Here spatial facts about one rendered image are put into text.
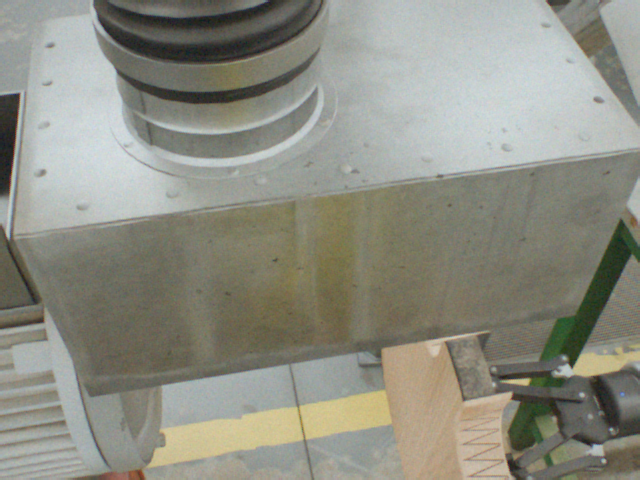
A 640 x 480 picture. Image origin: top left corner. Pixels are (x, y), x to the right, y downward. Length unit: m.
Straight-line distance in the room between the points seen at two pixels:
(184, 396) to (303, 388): 0.32
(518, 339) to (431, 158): 1.84
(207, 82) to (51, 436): 0.34
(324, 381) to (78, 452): 1.50
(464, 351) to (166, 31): 0.44
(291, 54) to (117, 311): 0.16
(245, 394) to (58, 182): 1.70
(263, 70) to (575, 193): 0.17
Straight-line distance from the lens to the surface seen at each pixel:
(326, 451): 1.94
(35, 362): 0.54
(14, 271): 0.49
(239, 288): 0.38
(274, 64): 0.32
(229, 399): 2.02
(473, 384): 0.65
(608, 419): 0.91
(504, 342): 2.16
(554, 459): 1.78
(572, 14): 1.35
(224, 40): 0.30
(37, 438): 0.58
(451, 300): 0.43
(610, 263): 1.37
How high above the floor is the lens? 1.77
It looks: 50 degrees down
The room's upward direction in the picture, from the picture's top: straight up
